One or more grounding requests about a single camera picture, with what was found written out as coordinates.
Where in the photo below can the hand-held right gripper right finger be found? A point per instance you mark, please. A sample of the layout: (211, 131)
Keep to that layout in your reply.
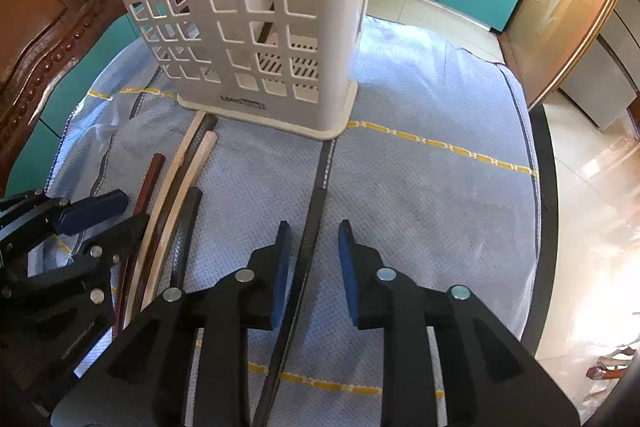
(347, 267)

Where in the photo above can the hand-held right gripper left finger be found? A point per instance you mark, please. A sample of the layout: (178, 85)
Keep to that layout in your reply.
(282, 267)

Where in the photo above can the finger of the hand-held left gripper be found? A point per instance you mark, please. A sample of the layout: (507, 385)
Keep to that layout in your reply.
(92, 212)
(120, 232)

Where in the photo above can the black chopstick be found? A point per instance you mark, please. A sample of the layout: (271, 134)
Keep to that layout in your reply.
(312, 217)
(189, 217)

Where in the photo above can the beige chopstick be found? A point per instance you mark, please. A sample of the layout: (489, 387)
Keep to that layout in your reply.
(175, 167)

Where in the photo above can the white chopstick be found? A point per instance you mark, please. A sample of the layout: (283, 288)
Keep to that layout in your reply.
(197, 162)

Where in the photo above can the dark brown chopstick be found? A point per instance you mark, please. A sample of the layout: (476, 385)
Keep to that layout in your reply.
(209, 123)

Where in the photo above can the white plastic chopstick basket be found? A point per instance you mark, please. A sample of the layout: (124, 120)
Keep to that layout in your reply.
(300, 127)

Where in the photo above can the light blue cloth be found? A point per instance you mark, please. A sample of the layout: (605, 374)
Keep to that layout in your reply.
(425, 187)

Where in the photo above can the carved wooden chair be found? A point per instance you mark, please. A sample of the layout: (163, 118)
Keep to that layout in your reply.
(45, 32)

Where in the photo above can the silver refrigerator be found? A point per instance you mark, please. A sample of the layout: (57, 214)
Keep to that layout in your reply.
(610, 77)

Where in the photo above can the wood framed glass door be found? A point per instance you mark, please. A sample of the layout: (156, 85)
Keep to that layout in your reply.
(560, 7)

